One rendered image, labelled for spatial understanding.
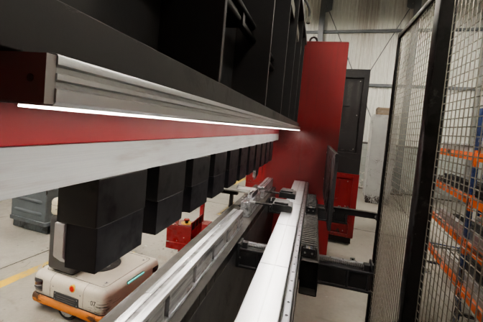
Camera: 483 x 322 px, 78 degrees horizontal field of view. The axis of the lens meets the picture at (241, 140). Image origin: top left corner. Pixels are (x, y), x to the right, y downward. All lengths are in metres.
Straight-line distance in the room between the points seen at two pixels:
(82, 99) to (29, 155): 0.26
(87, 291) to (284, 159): 1.90
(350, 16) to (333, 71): 6.56
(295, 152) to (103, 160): 2.50
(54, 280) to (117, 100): 2.46
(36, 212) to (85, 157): 3.73
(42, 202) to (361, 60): 7.93
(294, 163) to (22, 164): 2.65
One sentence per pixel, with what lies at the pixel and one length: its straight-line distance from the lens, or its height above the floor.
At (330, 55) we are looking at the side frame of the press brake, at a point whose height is 2.17.
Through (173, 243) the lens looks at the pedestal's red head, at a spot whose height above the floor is 0.70.
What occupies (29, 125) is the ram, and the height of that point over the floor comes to 1.43.
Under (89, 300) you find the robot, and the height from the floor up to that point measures 0.20.
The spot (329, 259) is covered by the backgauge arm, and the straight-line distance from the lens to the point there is 1.57.
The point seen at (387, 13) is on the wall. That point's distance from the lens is 9.53.
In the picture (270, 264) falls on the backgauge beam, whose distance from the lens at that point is 1.12.
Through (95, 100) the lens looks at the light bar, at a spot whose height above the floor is 1.46.
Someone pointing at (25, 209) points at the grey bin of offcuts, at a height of 0.25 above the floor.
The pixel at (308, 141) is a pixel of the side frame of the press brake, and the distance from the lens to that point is 2.93.
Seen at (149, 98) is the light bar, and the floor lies 1.47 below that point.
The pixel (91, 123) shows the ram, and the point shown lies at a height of 1.43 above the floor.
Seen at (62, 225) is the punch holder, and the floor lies 1.25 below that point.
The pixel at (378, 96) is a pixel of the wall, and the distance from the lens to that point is 9.00.
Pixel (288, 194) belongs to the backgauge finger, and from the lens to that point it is 2.08.
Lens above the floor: 1.45
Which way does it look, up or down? 3 degrees down
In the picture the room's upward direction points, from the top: 5 degrees clockwise
